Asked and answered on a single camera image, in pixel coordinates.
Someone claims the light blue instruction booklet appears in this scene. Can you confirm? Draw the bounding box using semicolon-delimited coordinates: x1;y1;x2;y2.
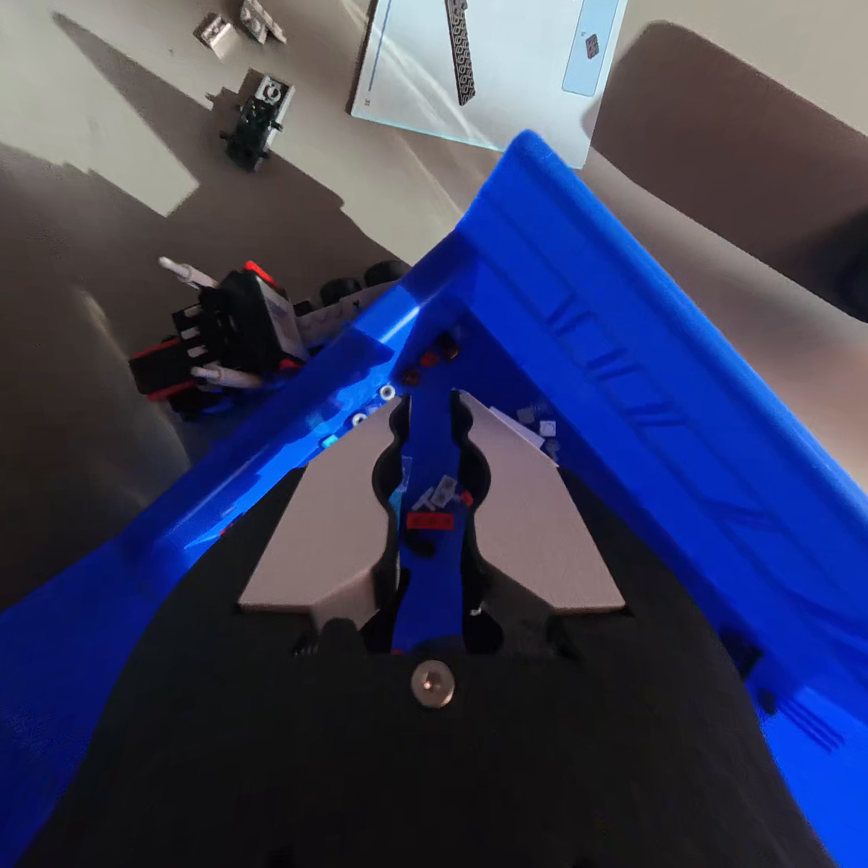
347;0;630;170

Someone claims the grey bracket brick plate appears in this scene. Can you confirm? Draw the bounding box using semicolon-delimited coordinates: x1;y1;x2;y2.
239;0;288;46

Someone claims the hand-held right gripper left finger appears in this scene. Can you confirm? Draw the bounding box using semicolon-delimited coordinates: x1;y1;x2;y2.
237;395;412;629

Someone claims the grey desk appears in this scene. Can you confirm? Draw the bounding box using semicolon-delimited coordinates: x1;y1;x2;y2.
0;0;868;611

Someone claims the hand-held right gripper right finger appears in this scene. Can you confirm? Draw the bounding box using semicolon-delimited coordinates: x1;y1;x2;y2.
449;390;626;629

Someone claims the black red toy brick truck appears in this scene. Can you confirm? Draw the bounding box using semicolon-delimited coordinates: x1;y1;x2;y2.
127;256;409;423

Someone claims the pile of loose toy bricks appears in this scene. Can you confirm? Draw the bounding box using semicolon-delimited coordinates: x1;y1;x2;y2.
315;325;565;552

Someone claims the blue plastic bin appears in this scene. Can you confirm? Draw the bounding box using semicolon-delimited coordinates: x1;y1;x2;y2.
0;129;868;868

